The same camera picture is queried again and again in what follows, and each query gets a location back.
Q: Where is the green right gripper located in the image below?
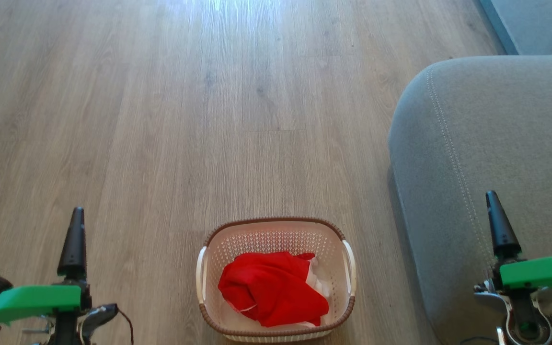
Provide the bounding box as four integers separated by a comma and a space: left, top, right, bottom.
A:
485, 190, 552, 336

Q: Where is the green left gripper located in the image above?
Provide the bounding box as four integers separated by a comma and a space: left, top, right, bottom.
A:
0, 207, 92, 345

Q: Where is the plain red garment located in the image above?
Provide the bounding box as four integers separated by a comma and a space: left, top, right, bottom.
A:
218, 252, 329, 328

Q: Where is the grey fabric sofa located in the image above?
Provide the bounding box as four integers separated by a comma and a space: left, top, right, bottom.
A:
388, 54, 552, 345

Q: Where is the cream laundry basket brown rim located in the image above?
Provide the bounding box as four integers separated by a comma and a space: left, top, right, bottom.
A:
195, 217, 357, 343

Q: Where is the grey upholstered ottoman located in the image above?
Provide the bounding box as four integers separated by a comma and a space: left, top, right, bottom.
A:
477, 0, 552, 55

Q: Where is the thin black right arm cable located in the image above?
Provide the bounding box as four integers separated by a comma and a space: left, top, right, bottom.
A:
458, 335, 498, 345

